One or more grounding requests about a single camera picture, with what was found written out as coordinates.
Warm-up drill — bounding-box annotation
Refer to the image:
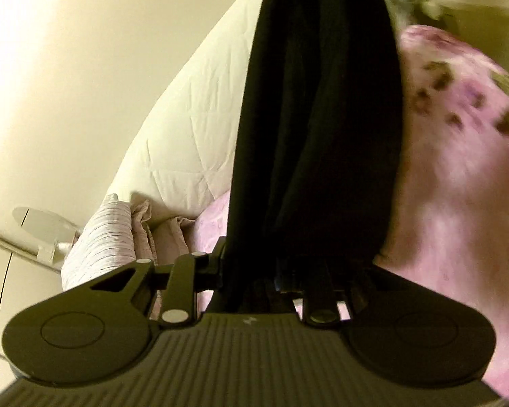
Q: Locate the black garment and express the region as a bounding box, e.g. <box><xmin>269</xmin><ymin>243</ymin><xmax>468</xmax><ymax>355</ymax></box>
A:
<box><xmin>209</xmin><ymin>0</ymin><xmax>403</xmax><ymax>314</ymax></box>

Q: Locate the cream built-in wardrobe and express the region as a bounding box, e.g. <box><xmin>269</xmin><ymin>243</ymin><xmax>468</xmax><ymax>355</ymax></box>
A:
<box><xmin>0</xmin><ymin>238</ymin><xmax>62</xmax><ymax>393</ymax></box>

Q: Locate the pink rose blanket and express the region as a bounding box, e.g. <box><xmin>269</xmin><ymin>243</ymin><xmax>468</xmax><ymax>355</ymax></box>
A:
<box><xmin>148</xmin><ymin>190</ymin><xmax>509</xmax><ymax>399</ymax></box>

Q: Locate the cream quilted headboard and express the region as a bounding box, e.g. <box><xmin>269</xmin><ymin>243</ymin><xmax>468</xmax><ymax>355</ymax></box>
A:
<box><xmin>107</xmin><ymin>0</ymin><xmax>262</xmax><ymax>224</ymax></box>

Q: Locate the pink floral pillow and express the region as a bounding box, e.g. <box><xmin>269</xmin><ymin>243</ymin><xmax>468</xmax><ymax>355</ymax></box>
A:
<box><xmin>398</xmin><ymin>24</ymin><xmax>509</xmax><ymax>170</ymax></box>

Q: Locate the white wall lamp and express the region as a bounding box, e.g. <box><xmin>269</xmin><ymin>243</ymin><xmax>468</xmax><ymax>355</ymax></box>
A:
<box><xmin>13</xmin><ymin>206</ymin><xmax>81</xmax><ymax>270</ymax></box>

